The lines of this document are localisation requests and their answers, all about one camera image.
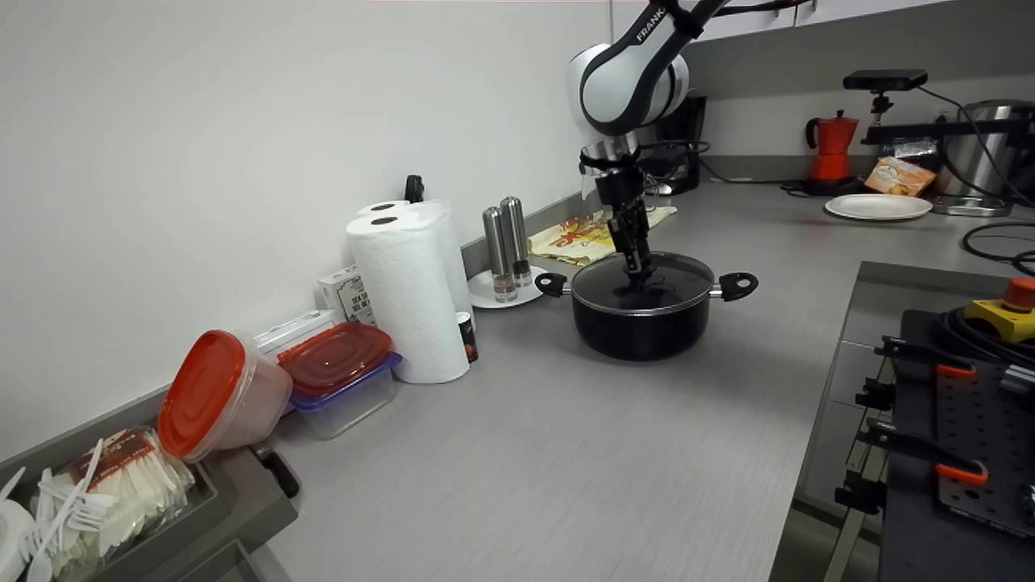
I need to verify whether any black cable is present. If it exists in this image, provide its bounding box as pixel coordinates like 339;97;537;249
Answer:
957;219;1035;279

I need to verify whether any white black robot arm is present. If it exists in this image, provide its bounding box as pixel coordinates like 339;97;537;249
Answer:
568;0;802;280

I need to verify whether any white paper towel roll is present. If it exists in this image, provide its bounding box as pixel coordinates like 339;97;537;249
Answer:
347;211;468;384

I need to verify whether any white round plate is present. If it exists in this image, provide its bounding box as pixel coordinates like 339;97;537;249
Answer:
466;264;547;314

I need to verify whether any orange snack packet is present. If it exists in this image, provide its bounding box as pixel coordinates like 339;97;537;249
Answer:
864;159;933;196

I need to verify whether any steel salt grinder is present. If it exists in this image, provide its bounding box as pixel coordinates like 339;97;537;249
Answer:
483;207;518;302

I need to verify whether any glass pot lid black knob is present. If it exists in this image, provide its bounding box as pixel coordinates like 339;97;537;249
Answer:
568;249;718;320

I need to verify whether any steel electric kettle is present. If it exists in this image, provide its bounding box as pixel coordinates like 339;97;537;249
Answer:
933;100;1035;218

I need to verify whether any red moka pot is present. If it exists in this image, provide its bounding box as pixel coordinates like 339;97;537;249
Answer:
806;109;856;186

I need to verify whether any white plastic cutlery pile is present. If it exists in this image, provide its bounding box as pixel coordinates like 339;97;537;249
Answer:
4;427;198;582

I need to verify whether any red lid food container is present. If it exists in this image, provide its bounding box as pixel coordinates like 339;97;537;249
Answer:
279;324;402;441

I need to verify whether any white dinner plate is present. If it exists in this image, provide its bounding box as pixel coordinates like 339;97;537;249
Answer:
820;193;932;223

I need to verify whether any yellow red emergency stop button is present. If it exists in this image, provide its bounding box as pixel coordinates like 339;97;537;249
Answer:
965;279;1035;343

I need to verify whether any steel pepper grinder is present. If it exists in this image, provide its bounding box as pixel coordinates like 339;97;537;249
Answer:
500;196;529;288

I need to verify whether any printed yellow dish towel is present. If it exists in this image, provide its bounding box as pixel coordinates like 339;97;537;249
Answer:
526;203;679;272

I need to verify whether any grey tray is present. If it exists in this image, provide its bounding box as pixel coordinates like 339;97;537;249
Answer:
0;395;301;582

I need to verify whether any tilted red lid container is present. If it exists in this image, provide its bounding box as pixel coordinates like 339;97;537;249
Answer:
154;330;291;461

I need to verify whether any black cooking pot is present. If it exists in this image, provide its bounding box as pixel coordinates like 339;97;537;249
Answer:
534;251;761;363

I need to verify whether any small white box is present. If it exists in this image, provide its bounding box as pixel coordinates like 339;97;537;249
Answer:
318;270;372;324

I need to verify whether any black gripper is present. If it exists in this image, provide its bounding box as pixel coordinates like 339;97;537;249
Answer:
580;135;652;280

